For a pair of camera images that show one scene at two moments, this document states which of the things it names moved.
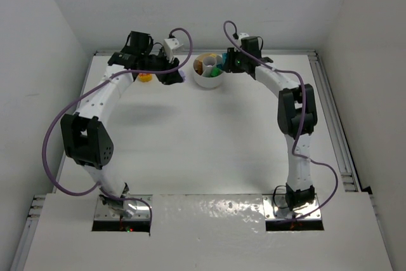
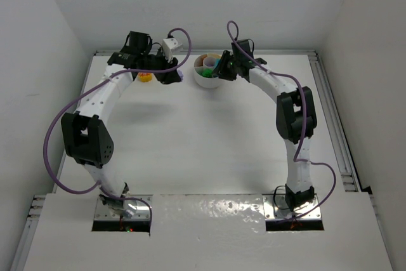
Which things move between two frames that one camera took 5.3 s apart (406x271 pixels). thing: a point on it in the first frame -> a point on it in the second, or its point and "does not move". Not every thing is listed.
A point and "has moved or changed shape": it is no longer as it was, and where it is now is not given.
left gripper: [169, 72] does not move
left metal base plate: [143, 211] does not move
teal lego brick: [224, 58] has moved or changed shape
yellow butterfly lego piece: [144, 77] does not move
